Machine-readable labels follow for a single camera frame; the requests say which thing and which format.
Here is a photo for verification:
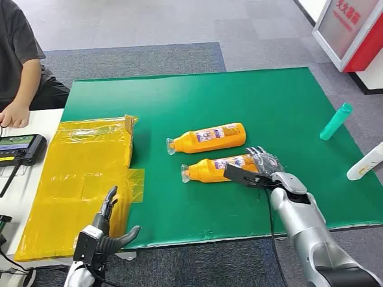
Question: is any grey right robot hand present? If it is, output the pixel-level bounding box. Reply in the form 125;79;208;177
246;146;308;196

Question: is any black controller strap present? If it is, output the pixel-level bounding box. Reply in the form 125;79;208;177
0;164;20;199

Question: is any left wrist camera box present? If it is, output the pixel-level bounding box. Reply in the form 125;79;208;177
73;225;104;265

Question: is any black handheld controller with screen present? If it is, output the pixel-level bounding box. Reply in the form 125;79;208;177
0;133;48;167

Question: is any black device at table edge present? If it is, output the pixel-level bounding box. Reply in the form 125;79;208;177
0;215;13;247

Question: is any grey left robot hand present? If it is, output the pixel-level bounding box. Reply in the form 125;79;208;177
91;185;141;269

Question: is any thin black floor cable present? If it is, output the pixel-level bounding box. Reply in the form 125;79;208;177
0;248;34;275

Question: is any white object with black trim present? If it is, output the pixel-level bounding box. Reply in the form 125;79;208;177
0;268;36;287

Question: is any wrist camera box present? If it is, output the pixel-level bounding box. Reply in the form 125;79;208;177
73;225;104;265
223;163;274;190

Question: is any white table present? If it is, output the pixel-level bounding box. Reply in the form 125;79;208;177
0;108;74;278

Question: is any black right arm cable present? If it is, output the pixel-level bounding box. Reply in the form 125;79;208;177
264;188;289;287

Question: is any teal bottle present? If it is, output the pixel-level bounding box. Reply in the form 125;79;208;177
320;102;354;141

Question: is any red white display stand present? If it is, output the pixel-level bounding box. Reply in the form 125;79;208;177
312;0;383;74

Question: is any yellow taped cardboard box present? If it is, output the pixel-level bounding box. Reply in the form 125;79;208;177
14;115;146;262

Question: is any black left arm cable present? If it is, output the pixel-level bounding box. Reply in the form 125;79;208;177
84;263;120;287

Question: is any person's hand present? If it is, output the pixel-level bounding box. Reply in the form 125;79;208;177
0;99;31;129

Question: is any orange bottle clear cap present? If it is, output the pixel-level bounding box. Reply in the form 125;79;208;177
166;123;247;156
181;154;260;184

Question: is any person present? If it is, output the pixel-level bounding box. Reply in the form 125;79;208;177
0;0;70;113

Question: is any green mat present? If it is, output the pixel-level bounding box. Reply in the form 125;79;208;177
60;66;383;251

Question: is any white bottle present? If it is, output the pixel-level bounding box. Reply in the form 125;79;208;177
347;142;383;181

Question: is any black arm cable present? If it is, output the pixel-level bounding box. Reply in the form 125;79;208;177
84;263;120;287
264;188;289;287

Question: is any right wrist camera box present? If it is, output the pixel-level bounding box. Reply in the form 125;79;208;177
223;163;274;190

